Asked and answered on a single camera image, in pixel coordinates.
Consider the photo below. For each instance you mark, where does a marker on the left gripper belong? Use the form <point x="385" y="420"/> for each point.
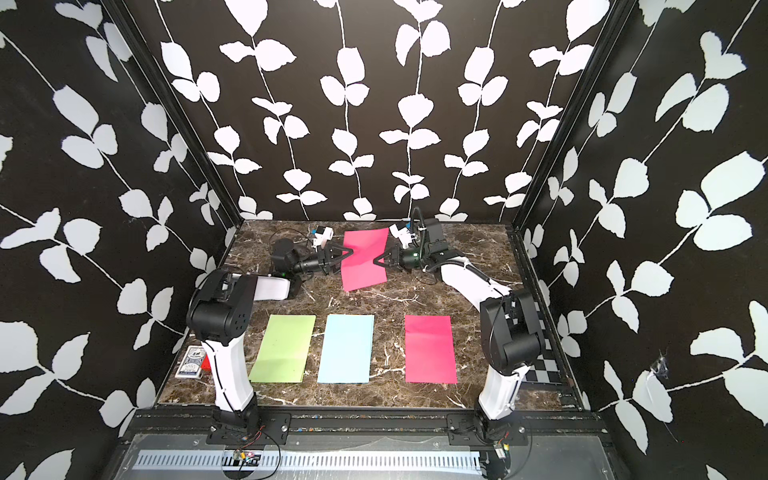
<point x="320" y="263"/>

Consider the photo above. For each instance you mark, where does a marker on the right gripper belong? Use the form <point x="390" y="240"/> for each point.
<point x="392" y="252"/>

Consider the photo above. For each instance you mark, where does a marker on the small magenta paper sheet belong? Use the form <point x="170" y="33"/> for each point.
<point x="358" y="271"/>

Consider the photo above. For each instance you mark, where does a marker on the light blue paper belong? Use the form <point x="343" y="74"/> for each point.
<point x="347" y="349"/>

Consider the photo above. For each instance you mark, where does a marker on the large magenta paper sheet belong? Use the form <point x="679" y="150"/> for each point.
<point x="429" y="350"/>

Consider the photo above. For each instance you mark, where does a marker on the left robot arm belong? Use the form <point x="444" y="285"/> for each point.
<point x="219" y="314"/>

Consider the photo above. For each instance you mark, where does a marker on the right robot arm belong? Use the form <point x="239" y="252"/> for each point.
<point x="511" y="335"/>

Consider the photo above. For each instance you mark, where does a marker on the red small box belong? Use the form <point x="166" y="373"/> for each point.
<point x="206" y="362"/>

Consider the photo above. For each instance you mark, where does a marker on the playing card deck box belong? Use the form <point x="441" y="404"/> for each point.
<point x="191" y="364"/>

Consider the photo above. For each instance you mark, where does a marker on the checkerboard calibration plate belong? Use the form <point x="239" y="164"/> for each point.
<point x="545" y="369"/>

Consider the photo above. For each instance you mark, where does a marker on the small circuit board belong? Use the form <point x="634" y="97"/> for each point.
<point x="242" y="459"/>

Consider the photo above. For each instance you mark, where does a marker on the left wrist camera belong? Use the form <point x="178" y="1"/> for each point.
<point x="321" y="236"/>

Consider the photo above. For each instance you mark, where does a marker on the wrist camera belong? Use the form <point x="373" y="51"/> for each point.
<point x="404" y="234"/>
<point x="321" y="236"/>

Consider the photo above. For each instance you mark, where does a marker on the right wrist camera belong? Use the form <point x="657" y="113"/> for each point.
<point x="404" y="234"/>

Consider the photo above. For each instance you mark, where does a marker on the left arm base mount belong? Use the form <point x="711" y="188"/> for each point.
<point x="262" y="428"/>

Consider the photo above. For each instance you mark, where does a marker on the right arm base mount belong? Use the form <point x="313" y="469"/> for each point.
<point x="475" y="429"/>

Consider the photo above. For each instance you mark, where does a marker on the white perforated rail strip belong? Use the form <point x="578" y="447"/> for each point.
<point x="268" y="461"/>

